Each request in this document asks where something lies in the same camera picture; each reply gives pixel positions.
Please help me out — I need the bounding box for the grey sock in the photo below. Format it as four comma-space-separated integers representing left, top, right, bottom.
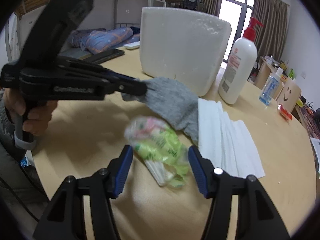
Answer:
121, 77, 199, 145

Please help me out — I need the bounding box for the green plastic bag packet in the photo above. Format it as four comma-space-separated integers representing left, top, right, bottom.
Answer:
124, 116, 189, 188

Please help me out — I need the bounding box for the white tissue paper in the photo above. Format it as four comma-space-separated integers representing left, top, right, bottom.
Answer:
198, 99, 265, 178

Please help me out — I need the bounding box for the left hand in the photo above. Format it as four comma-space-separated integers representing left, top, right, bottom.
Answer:
3, 88, 58, 136

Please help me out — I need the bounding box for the black smartphone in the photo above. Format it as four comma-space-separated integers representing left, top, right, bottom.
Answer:
83, 49, 125, 64

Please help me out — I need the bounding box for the white remote control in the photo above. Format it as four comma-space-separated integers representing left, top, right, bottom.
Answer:
123, 41, 140, 50

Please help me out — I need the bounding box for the blue plaid quilt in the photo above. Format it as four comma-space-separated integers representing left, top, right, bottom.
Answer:
67, 27, 140, 55

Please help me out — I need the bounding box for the metal bunk bed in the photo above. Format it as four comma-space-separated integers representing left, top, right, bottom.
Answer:
4, 0, 203, 63

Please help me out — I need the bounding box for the white styrofoam box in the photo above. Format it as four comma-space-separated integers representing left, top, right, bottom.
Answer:
139, 7, 232, 96

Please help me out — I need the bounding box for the white lotion pump bottle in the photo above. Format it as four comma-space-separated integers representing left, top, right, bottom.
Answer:
218, 17, 263, 105

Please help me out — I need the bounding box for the red snack packet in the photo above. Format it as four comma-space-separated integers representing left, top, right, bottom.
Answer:
277, 103, 292, 121

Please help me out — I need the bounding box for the patterned cloth side desk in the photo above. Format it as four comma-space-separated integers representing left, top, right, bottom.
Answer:
294, 94, 320, 165

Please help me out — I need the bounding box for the wooden smiley chair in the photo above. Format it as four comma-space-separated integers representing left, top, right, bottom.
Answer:
276, 77, 302, 112

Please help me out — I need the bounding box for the blue spray bottle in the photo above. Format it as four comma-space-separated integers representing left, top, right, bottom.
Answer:
259, 68, 283, 106

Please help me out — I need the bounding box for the glass balcony door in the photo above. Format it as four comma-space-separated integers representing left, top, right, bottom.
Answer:
219, 0, 254, 63

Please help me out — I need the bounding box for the wooden drawer desk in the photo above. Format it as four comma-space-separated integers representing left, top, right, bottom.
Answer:
254, 56, 281, 89

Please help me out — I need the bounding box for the right brown curtain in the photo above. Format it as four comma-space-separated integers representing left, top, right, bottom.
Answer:
252, 0, 290, 61

